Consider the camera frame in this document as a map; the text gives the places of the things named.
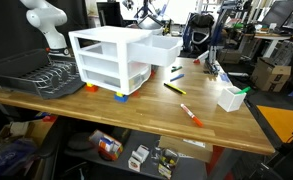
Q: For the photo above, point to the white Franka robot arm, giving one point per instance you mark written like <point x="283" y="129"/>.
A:
<point x="49" y="23"/>

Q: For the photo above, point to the yellow black marker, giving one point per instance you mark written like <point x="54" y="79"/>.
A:
<point x="175" y="88"/>

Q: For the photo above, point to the blue marker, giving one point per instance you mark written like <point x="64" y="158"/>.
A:
<point x="177" y="77"/>

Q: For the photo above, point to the green white marker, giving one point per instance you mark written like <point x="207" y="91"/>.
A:
<point x="176" y="69"/>

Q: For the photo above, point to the white open cabinet drawer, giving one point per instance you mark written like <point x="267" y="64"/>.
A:
<point x="159" y="51"/>

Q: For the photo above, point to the orange white marker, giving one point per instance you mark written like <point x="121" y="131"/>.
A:
<point x="192" y="115"/>

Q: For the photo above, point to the white plastic drawer cabinet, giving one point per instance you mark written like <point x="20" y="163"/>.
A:
<point x="101" y="56"/>

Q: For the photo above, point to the dark screen behind cabinet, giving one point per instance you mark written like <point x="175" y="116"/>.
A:
<point x="109" y="15"/>

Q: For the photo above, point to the green capped marker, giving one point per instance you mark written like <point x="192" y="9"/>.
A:
<point x="244" y="90"/>

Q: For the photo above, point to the blue toy block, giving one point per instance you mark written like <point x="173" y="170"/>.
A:
<point x="121" y="97"/>

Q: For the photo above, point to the orange toy block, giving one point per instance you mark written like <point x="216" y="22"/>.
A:
<point x="91" y="88"/>

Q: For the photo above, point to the red clamp piece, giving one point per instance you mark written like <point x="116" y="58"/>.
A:
<point x="196" y="61"/>

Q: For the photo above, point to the orange white carton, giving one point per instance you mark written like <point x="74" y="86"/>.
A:
<point x="106" y="145"/>

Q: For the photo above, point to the small white box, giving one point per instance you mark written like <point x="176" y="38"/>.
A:
<point x="138" y="158"/>

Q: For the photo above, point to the flat cardboard box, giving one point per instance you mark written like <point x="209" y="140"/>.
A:
<point x="186" y="148"/>

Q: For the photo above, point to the glass jar with yellow label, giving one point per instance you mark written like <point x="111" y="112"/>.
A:
<point x="167" y="163"/>

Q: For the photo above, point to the office chair with backpack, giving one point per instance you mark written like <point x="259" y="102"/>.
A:
<point x="199" y="30"/>

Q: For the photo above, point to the blue tape label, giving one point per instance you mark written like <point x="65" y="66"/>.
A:
<point x="226" y="79"/>

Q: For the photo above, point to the white square pen holder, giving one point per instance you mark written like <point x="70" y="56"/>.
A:
<point x="231" y="100"/>

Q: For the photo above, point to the small cardboard box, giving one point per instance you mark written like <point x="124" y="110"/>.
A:
<point x="229" y="56"/>

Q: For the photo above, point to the grey plastic dish rack bin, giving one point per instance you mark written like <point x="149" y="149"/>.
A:
<point x="29" y="75"/>

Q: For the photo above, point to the large cardboard box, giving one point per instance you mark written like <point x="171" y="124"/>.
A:
<point x="271" y="75"/>

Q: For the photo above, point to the cardboard box under table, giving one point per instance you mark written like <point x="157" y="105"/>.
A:
<point x="22" y="133"/>

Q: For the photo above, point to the white round table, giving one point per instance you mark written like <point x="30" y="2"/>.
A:
<point x="269" y="40"/>

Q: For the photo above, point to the orange floor mat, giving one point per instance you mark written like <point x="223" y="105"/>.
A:
<point x="281" y="121"/>

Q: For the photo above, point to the tilted dark monitor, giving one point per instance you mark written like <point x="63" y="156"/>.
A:
<point x="281" y="13"/>

